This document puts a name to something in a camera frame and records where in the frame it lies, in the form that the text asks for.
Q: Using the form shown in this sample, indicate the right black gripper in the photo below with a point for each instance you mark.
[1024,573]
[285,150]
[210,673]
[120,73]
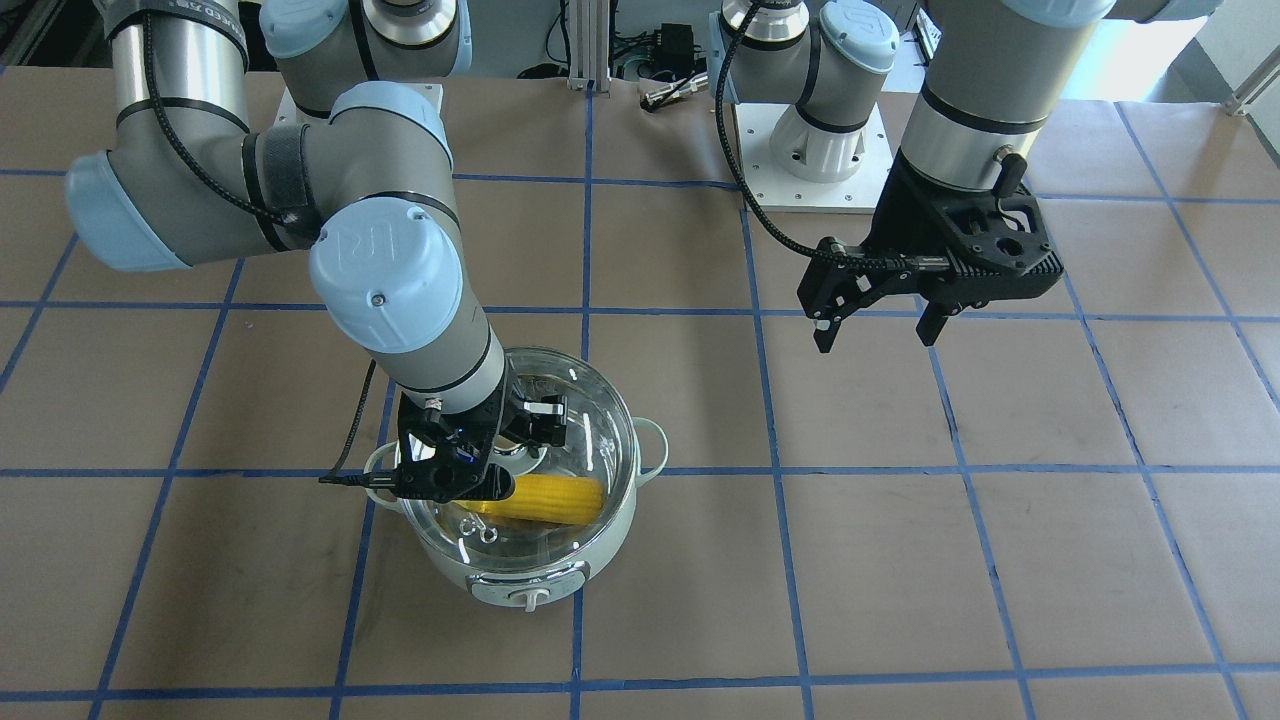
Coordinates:
[515,424]

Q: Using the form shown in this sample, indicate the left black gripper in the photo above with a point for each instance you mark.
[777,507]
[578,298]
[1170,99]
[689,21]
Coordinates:
[897,222]

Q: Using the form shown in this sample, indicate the yellow corn cob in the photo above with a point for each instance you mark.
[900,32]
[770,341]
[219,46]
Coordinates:
[552,499]

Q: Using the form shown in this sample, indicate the glass pot lid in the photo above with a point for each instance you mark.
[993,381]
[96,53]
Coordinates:
[530,460]

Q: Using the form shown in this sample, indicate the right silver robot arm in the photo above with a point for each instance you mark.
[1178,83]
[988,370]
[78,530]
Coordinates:
[362,182]

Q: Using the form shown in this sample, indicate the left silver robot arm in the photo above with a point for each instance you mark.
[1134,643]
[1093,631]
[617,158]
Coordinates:
[990,87]

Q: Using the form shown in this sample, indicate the pale green cooking pot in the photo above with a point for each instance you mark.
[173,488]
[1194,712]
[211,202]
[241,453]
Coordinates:
[515,520]

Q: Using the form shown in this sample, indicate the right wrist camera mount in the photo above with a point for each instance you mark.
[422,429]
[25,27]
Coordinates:
[411,480]

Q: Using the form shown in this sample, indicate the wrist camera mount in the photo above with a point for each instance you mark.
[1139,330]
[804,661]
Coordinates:
[411,480]
[999,249]

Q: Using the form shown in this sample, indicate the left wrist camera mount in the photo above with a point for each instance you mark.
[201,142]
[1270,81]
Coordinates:
[999,249]

